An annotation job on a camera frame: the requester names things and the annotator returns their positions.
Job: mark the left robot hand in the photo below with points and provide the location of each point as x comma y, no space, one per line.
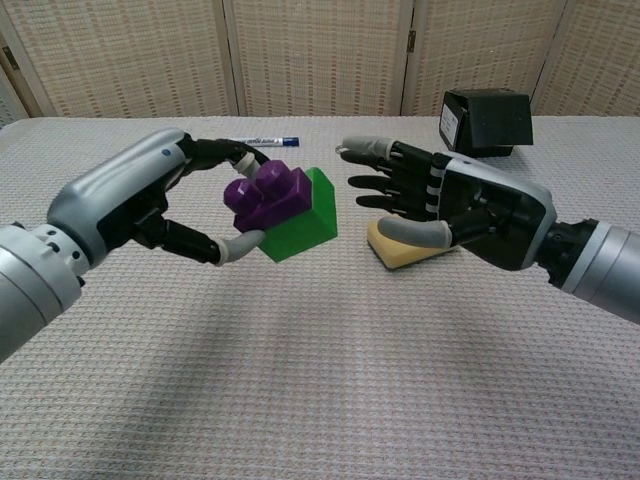
150,200

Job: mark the woven table cloth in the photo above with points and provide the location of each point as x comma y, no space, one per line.
320,310

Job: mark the green purple toy block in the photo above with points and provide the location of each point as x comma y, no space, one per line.
305,220

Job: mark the black box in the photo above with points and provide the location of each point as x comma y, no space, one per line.
485,122

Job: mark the white marker pen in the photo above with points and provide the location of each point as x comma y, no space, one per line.
272,142

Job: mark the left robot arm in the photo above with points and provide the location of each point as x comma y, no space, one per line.
32,285

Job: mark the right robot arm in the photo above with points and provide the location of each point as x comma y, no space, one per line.
597,270

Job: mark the yellow sponge with hole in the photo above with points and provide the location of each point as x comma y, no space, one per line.
400,252

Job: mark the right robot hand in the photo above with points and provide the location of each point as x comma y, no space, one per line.
450,200

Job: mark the folding screen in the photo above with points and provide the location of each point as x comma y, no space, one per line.
320,57

